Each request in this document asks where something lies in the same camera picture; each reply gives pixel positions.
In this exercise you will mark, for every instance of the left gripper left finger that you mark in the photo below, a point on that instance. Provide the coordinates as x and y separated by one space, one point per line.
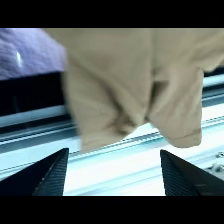
46 176

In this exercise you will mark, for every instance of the silver frame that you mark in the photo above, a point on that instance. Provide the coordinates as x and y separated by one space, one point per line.
110 166

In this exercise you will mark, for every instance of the beige T-shirt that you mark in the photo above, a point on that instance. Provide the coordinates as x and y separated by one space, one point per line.
133 86

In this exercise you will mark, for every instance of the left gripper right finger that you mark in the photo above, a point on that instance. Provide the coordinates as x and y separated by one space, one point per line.
181 176

